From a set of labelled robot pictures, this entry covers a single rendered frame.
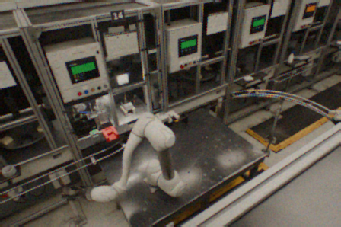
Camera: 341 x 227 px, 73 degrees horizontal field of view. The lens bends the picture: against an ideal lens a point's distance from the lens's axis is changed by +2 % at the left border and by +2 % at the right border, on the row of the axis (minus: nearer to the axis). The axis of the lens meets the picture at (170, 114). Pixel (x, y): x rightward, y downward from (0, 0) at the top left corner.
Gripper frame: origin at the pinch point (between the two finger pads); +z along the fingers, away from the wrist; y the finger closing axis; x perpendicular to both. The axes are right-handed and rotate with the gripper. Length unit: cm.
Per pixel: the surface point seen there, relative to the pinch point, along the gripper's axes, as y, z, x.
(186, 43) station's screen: -142, -70, -79
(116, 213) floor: -61, 32, 83
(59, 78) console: -44, 13, -80
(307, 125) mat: -295, -189, 99
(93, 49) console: -65, -13, -96
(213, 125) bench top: -154, -76, 23
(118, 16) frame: -82, -35, -116
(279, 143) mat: -237, -146, 99
